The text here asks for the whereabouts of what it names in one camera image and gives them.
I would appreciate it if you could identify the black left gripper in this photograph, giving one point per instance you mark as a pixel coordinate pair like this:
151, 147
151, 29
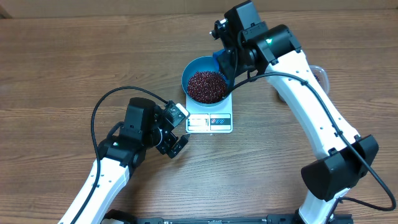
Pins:
164, 147

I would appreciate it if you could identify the white digital kitchen scale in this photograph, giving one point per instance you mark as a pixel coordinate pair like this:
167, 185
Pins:
214, 118

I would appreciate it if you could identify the teal round bowl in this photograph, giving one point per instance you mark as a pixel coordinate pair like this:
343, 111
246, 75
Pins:
200, 64

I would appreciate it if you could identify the blue plastic measuring scoop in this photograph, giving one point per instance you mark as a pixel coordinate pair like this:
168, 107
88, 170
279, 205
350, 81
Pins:
223, 64

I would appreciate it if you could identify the red adzuki beans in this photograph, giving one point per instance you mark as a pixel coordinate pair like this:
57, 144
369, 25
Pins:
210, 87

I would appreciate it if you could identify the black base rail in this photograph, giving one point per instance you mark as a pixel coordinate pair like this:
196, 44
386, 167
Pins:
214, 220

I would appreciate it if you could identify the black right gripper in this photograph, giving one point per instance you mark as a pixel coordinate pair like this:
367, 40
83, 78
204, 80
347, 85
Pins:
234, 74

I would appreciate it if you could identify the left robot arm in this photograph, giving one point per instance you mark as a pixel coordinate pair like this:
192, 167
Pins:
146, 125

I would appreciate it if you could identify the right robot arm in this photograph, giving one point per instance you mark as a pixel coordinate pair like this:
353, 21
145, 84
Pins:
342, 155

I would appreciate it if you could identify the clear plastic food container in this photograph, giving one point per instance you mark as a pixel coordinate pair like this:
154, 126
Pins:
321, 76

